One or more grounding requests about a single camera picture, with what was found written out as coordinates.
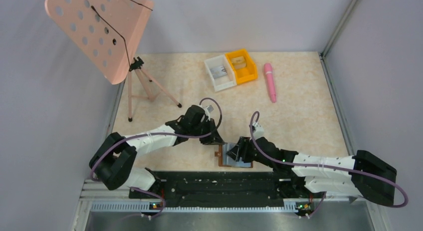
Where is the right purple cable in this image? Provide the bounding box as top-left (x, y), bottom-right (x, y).
top-left (249, 111), bottom-right (409, 219)

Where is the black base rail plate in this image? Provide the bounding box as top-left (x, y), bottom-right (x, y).
top-left (128, 171), bottom-right (326, 209)

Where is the pink perforated music stand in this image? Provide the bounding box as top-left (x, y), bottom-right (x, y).
top-left (44, 0), bottom-right (182, 121)

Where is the tan item in yellow bin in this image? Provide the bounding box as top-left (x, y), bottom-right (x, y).
top-left (230, 56), bottom-right (247, 70)

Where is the white plastic bin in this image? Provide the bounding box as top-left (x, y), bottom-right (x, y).
top-left (204, 54), bottom-right (236, 92)

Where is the yellow plastic bin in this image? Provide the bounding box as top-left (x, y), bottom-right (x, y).
top-left (225, 49), bottom-right (258, 85)

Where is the pink marker pen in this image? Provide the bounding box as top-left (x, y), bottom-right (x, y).
top-left (263, 63), bottom-right (277, 103)

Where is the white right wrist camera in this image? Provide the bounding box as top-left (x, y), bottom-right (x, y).
top-left (251, 122), bottom-right (264, 139)

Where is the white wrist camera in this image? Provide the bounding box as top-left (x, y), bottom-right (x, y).
top-left (251, 122), bottom-right (264, 139)
top-left (200, 105), bottom-right (214, 120)

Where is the small item in white bin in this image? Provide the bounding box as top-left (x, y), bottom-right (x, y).
top-left (210, 65), bottom-right (227, 79)

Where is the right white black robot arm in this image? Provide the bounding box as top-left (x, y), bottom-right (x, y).
top-left (224, 137), bottom-right (397, 207)

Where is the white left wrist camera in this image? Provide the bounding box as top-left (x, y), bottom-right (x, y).
top-left (200, 105), bottom-right (214, 120)

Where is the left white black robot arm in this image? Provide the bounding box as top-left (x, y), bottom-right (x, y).
top-left (89, 105), bottom-right (223, 191)

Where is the brown leather card holder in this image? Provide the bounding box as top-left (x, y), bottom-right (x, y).
top-left (214, 143), bottom-right (253, 169)

